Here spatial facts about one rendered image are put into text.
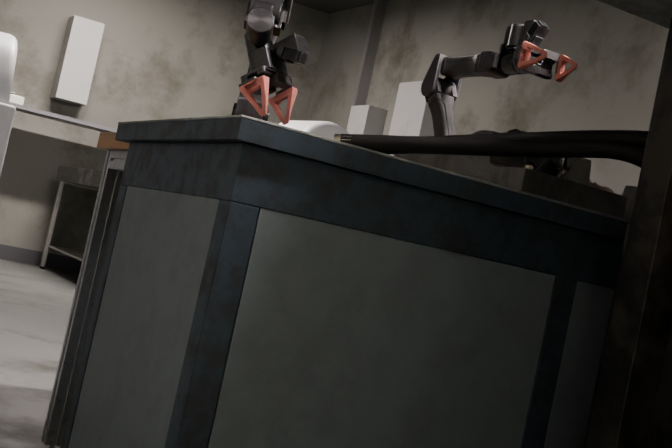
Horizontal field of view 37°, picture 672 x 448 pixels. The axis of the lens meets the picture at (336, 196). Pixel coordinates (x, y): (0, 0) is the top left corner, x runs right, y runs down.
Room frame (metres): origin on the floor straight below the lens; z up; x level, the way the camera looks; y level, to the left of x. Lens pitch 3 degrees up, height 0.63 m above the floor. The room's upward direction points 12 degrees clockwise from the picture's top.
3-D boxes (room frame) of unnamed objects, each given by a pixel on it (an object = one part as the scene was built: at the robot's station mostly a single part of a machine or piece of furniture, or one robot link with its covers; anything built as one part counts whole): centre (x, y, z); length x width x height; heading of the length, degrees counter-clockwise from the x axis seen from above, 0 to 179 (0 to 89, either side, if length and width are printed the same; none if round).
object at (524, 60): (2.46, -0.41, 1.20); 0.09 x 0.07 x 0.07; 28
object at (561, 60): (2.49, -0.47, 1.20); 0.09 x 0.07 x 0.07; 28
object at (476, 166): (2.18, -0.34, 0.87); 0.50 x 0.26 x 0.14; 27
